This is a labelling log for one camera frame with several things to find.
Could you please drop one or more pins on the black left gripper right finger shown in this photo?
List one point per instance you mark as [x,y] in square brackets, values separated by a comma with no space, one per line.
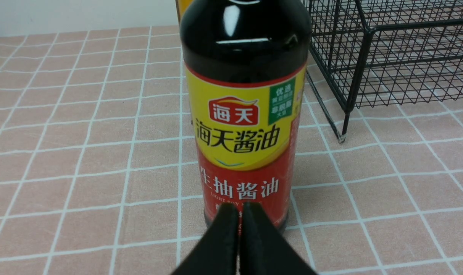
[263,250]

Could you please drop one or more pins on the black wire mesh shelf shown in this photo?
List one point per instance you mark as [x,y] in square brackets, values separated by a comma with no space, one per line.
[386,52]

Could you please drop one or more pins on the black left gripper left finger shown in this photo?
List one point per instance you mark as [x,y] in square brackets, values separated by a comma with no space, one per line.
[216,252]

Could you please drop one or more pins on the pink checked tablecloth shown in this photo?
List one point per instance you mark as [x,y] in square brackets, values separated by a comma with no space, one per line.
[99,174]

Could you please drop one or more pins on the amber cooking wine bottle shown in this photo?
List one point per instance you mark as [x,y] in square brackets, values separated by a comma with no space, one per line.
[182,6]

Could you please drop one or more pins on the dark soy sauce bottle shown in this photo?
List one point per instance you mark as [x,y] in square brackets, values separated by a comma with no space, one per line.
[246,63]

